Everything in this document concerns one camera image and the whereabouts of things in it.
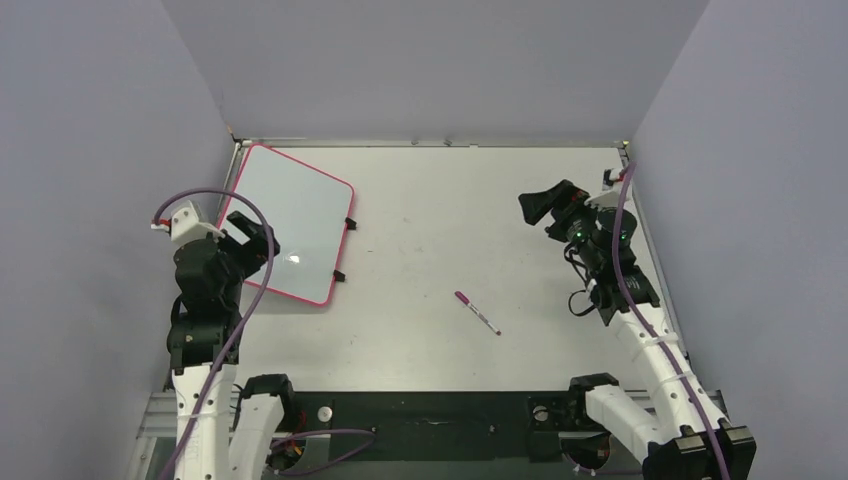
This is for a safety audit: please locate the pink framed whiteboard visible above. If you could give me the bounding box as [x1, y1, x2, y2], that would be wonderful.
[233, 145, 355, 306]

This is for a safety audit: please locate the white marker pen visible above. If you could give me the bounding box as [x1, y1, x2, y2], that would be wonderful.
[466, 302, 502, 336]

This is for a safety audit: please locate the magenta marker cap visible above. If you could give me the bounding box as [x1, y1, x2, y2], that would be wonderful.
[454, 291, 470, 305]

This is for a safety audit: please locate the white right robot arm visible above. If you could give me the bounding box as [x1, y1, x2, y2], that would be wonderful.
[518, 180, 757, 479]

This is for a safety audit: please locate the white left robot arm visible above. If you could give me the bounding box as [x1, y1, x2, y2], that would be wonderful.
[161, 203, 299, 479]

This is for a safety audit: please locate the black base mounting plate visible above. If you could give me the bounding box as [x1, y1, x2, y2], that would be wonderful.
[231, 390, 637, 463]

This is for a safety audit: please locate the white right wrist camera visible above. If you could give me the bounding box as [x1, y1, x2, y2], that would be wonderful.
[584, 168, 627, 210]

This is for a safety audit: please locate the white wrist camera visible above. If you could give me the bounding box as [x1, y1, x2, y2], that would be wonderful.
[150, 200, 225, 246]
[584, 168, 627, 210]

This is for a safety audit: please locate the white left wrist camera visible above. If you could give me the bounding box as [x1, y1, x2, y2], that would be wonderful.
[150, 200, 225, 246]

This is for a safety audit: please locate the aluminium front rail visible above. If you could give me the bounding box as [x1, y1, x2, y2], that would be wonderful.
[137, 389, 730, 438]

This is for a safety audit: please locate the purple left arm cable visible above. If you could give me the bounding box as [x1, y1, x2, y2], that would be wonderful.
[152, 189, 378, 480]

